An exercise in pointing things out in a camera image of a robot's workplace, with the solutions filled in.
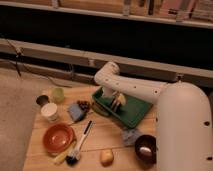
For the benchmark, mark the orange plastic bowl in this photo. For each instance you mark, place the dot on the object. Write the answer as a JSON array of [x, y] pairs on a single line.
[[57, 138]]

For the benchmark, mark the grey cloth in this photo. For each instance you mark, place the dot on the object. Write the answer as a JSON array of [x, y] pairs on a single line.
[[129, 136]]

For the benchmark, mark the wooden board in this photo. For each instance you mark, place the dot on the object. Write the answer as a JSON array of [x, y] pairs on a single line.
[[105, 134]]

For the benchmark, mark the green toy cucumber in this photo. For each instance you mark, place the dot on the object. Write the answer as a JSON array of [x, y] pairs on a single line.
[[100, 111]]

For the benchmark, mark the purple toy grapes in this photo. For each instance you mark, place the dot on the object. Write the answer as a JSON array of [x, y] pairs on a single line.
[[84, 105]]

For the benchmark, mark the yellow toy corn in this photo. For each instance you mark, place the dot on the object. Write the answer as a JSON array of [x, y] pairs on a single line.
[[59, 159]]

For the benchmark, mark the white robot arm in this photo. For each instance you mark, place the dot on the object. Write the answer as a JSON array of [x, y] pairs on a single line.
[[184, 127]]

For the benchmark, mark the white paper cup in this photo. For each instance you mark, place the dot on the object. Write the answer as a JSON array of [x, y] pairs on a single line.
[[50, 112]]

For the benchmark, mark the white handled brush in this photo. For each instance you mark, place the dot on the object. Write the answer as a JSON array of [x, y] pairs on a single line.
[[74, 155]]

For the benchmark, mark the green plastic tray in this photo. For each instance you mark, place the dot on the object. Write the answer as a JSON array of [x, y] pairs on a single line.
[[129, 114]]

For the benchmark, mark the yellow toy potato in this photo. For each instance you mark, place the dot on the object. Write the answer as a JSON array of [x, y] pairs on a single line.
[[106, 157]]

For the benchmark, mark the green plastic cup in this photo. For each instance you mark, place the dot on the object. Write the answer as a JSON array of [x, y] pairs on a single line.
[[58, 95]]

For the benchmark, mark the small dark cup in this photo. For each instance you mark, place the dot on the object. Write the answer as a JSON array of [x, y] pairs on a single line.
[[42, 100]]

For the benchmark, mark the dark brown bowl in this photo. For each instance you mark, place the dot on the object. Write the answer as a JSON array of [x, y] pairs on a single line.
[[145, 149]]

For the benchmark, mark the blue sponge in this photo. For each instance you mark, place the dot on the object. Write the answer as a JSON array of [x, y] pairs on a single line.
[[75, 112]]

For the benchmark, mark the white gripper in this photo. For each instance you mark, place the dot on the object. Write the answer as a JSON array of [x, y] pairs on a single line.
[[110, 93]]

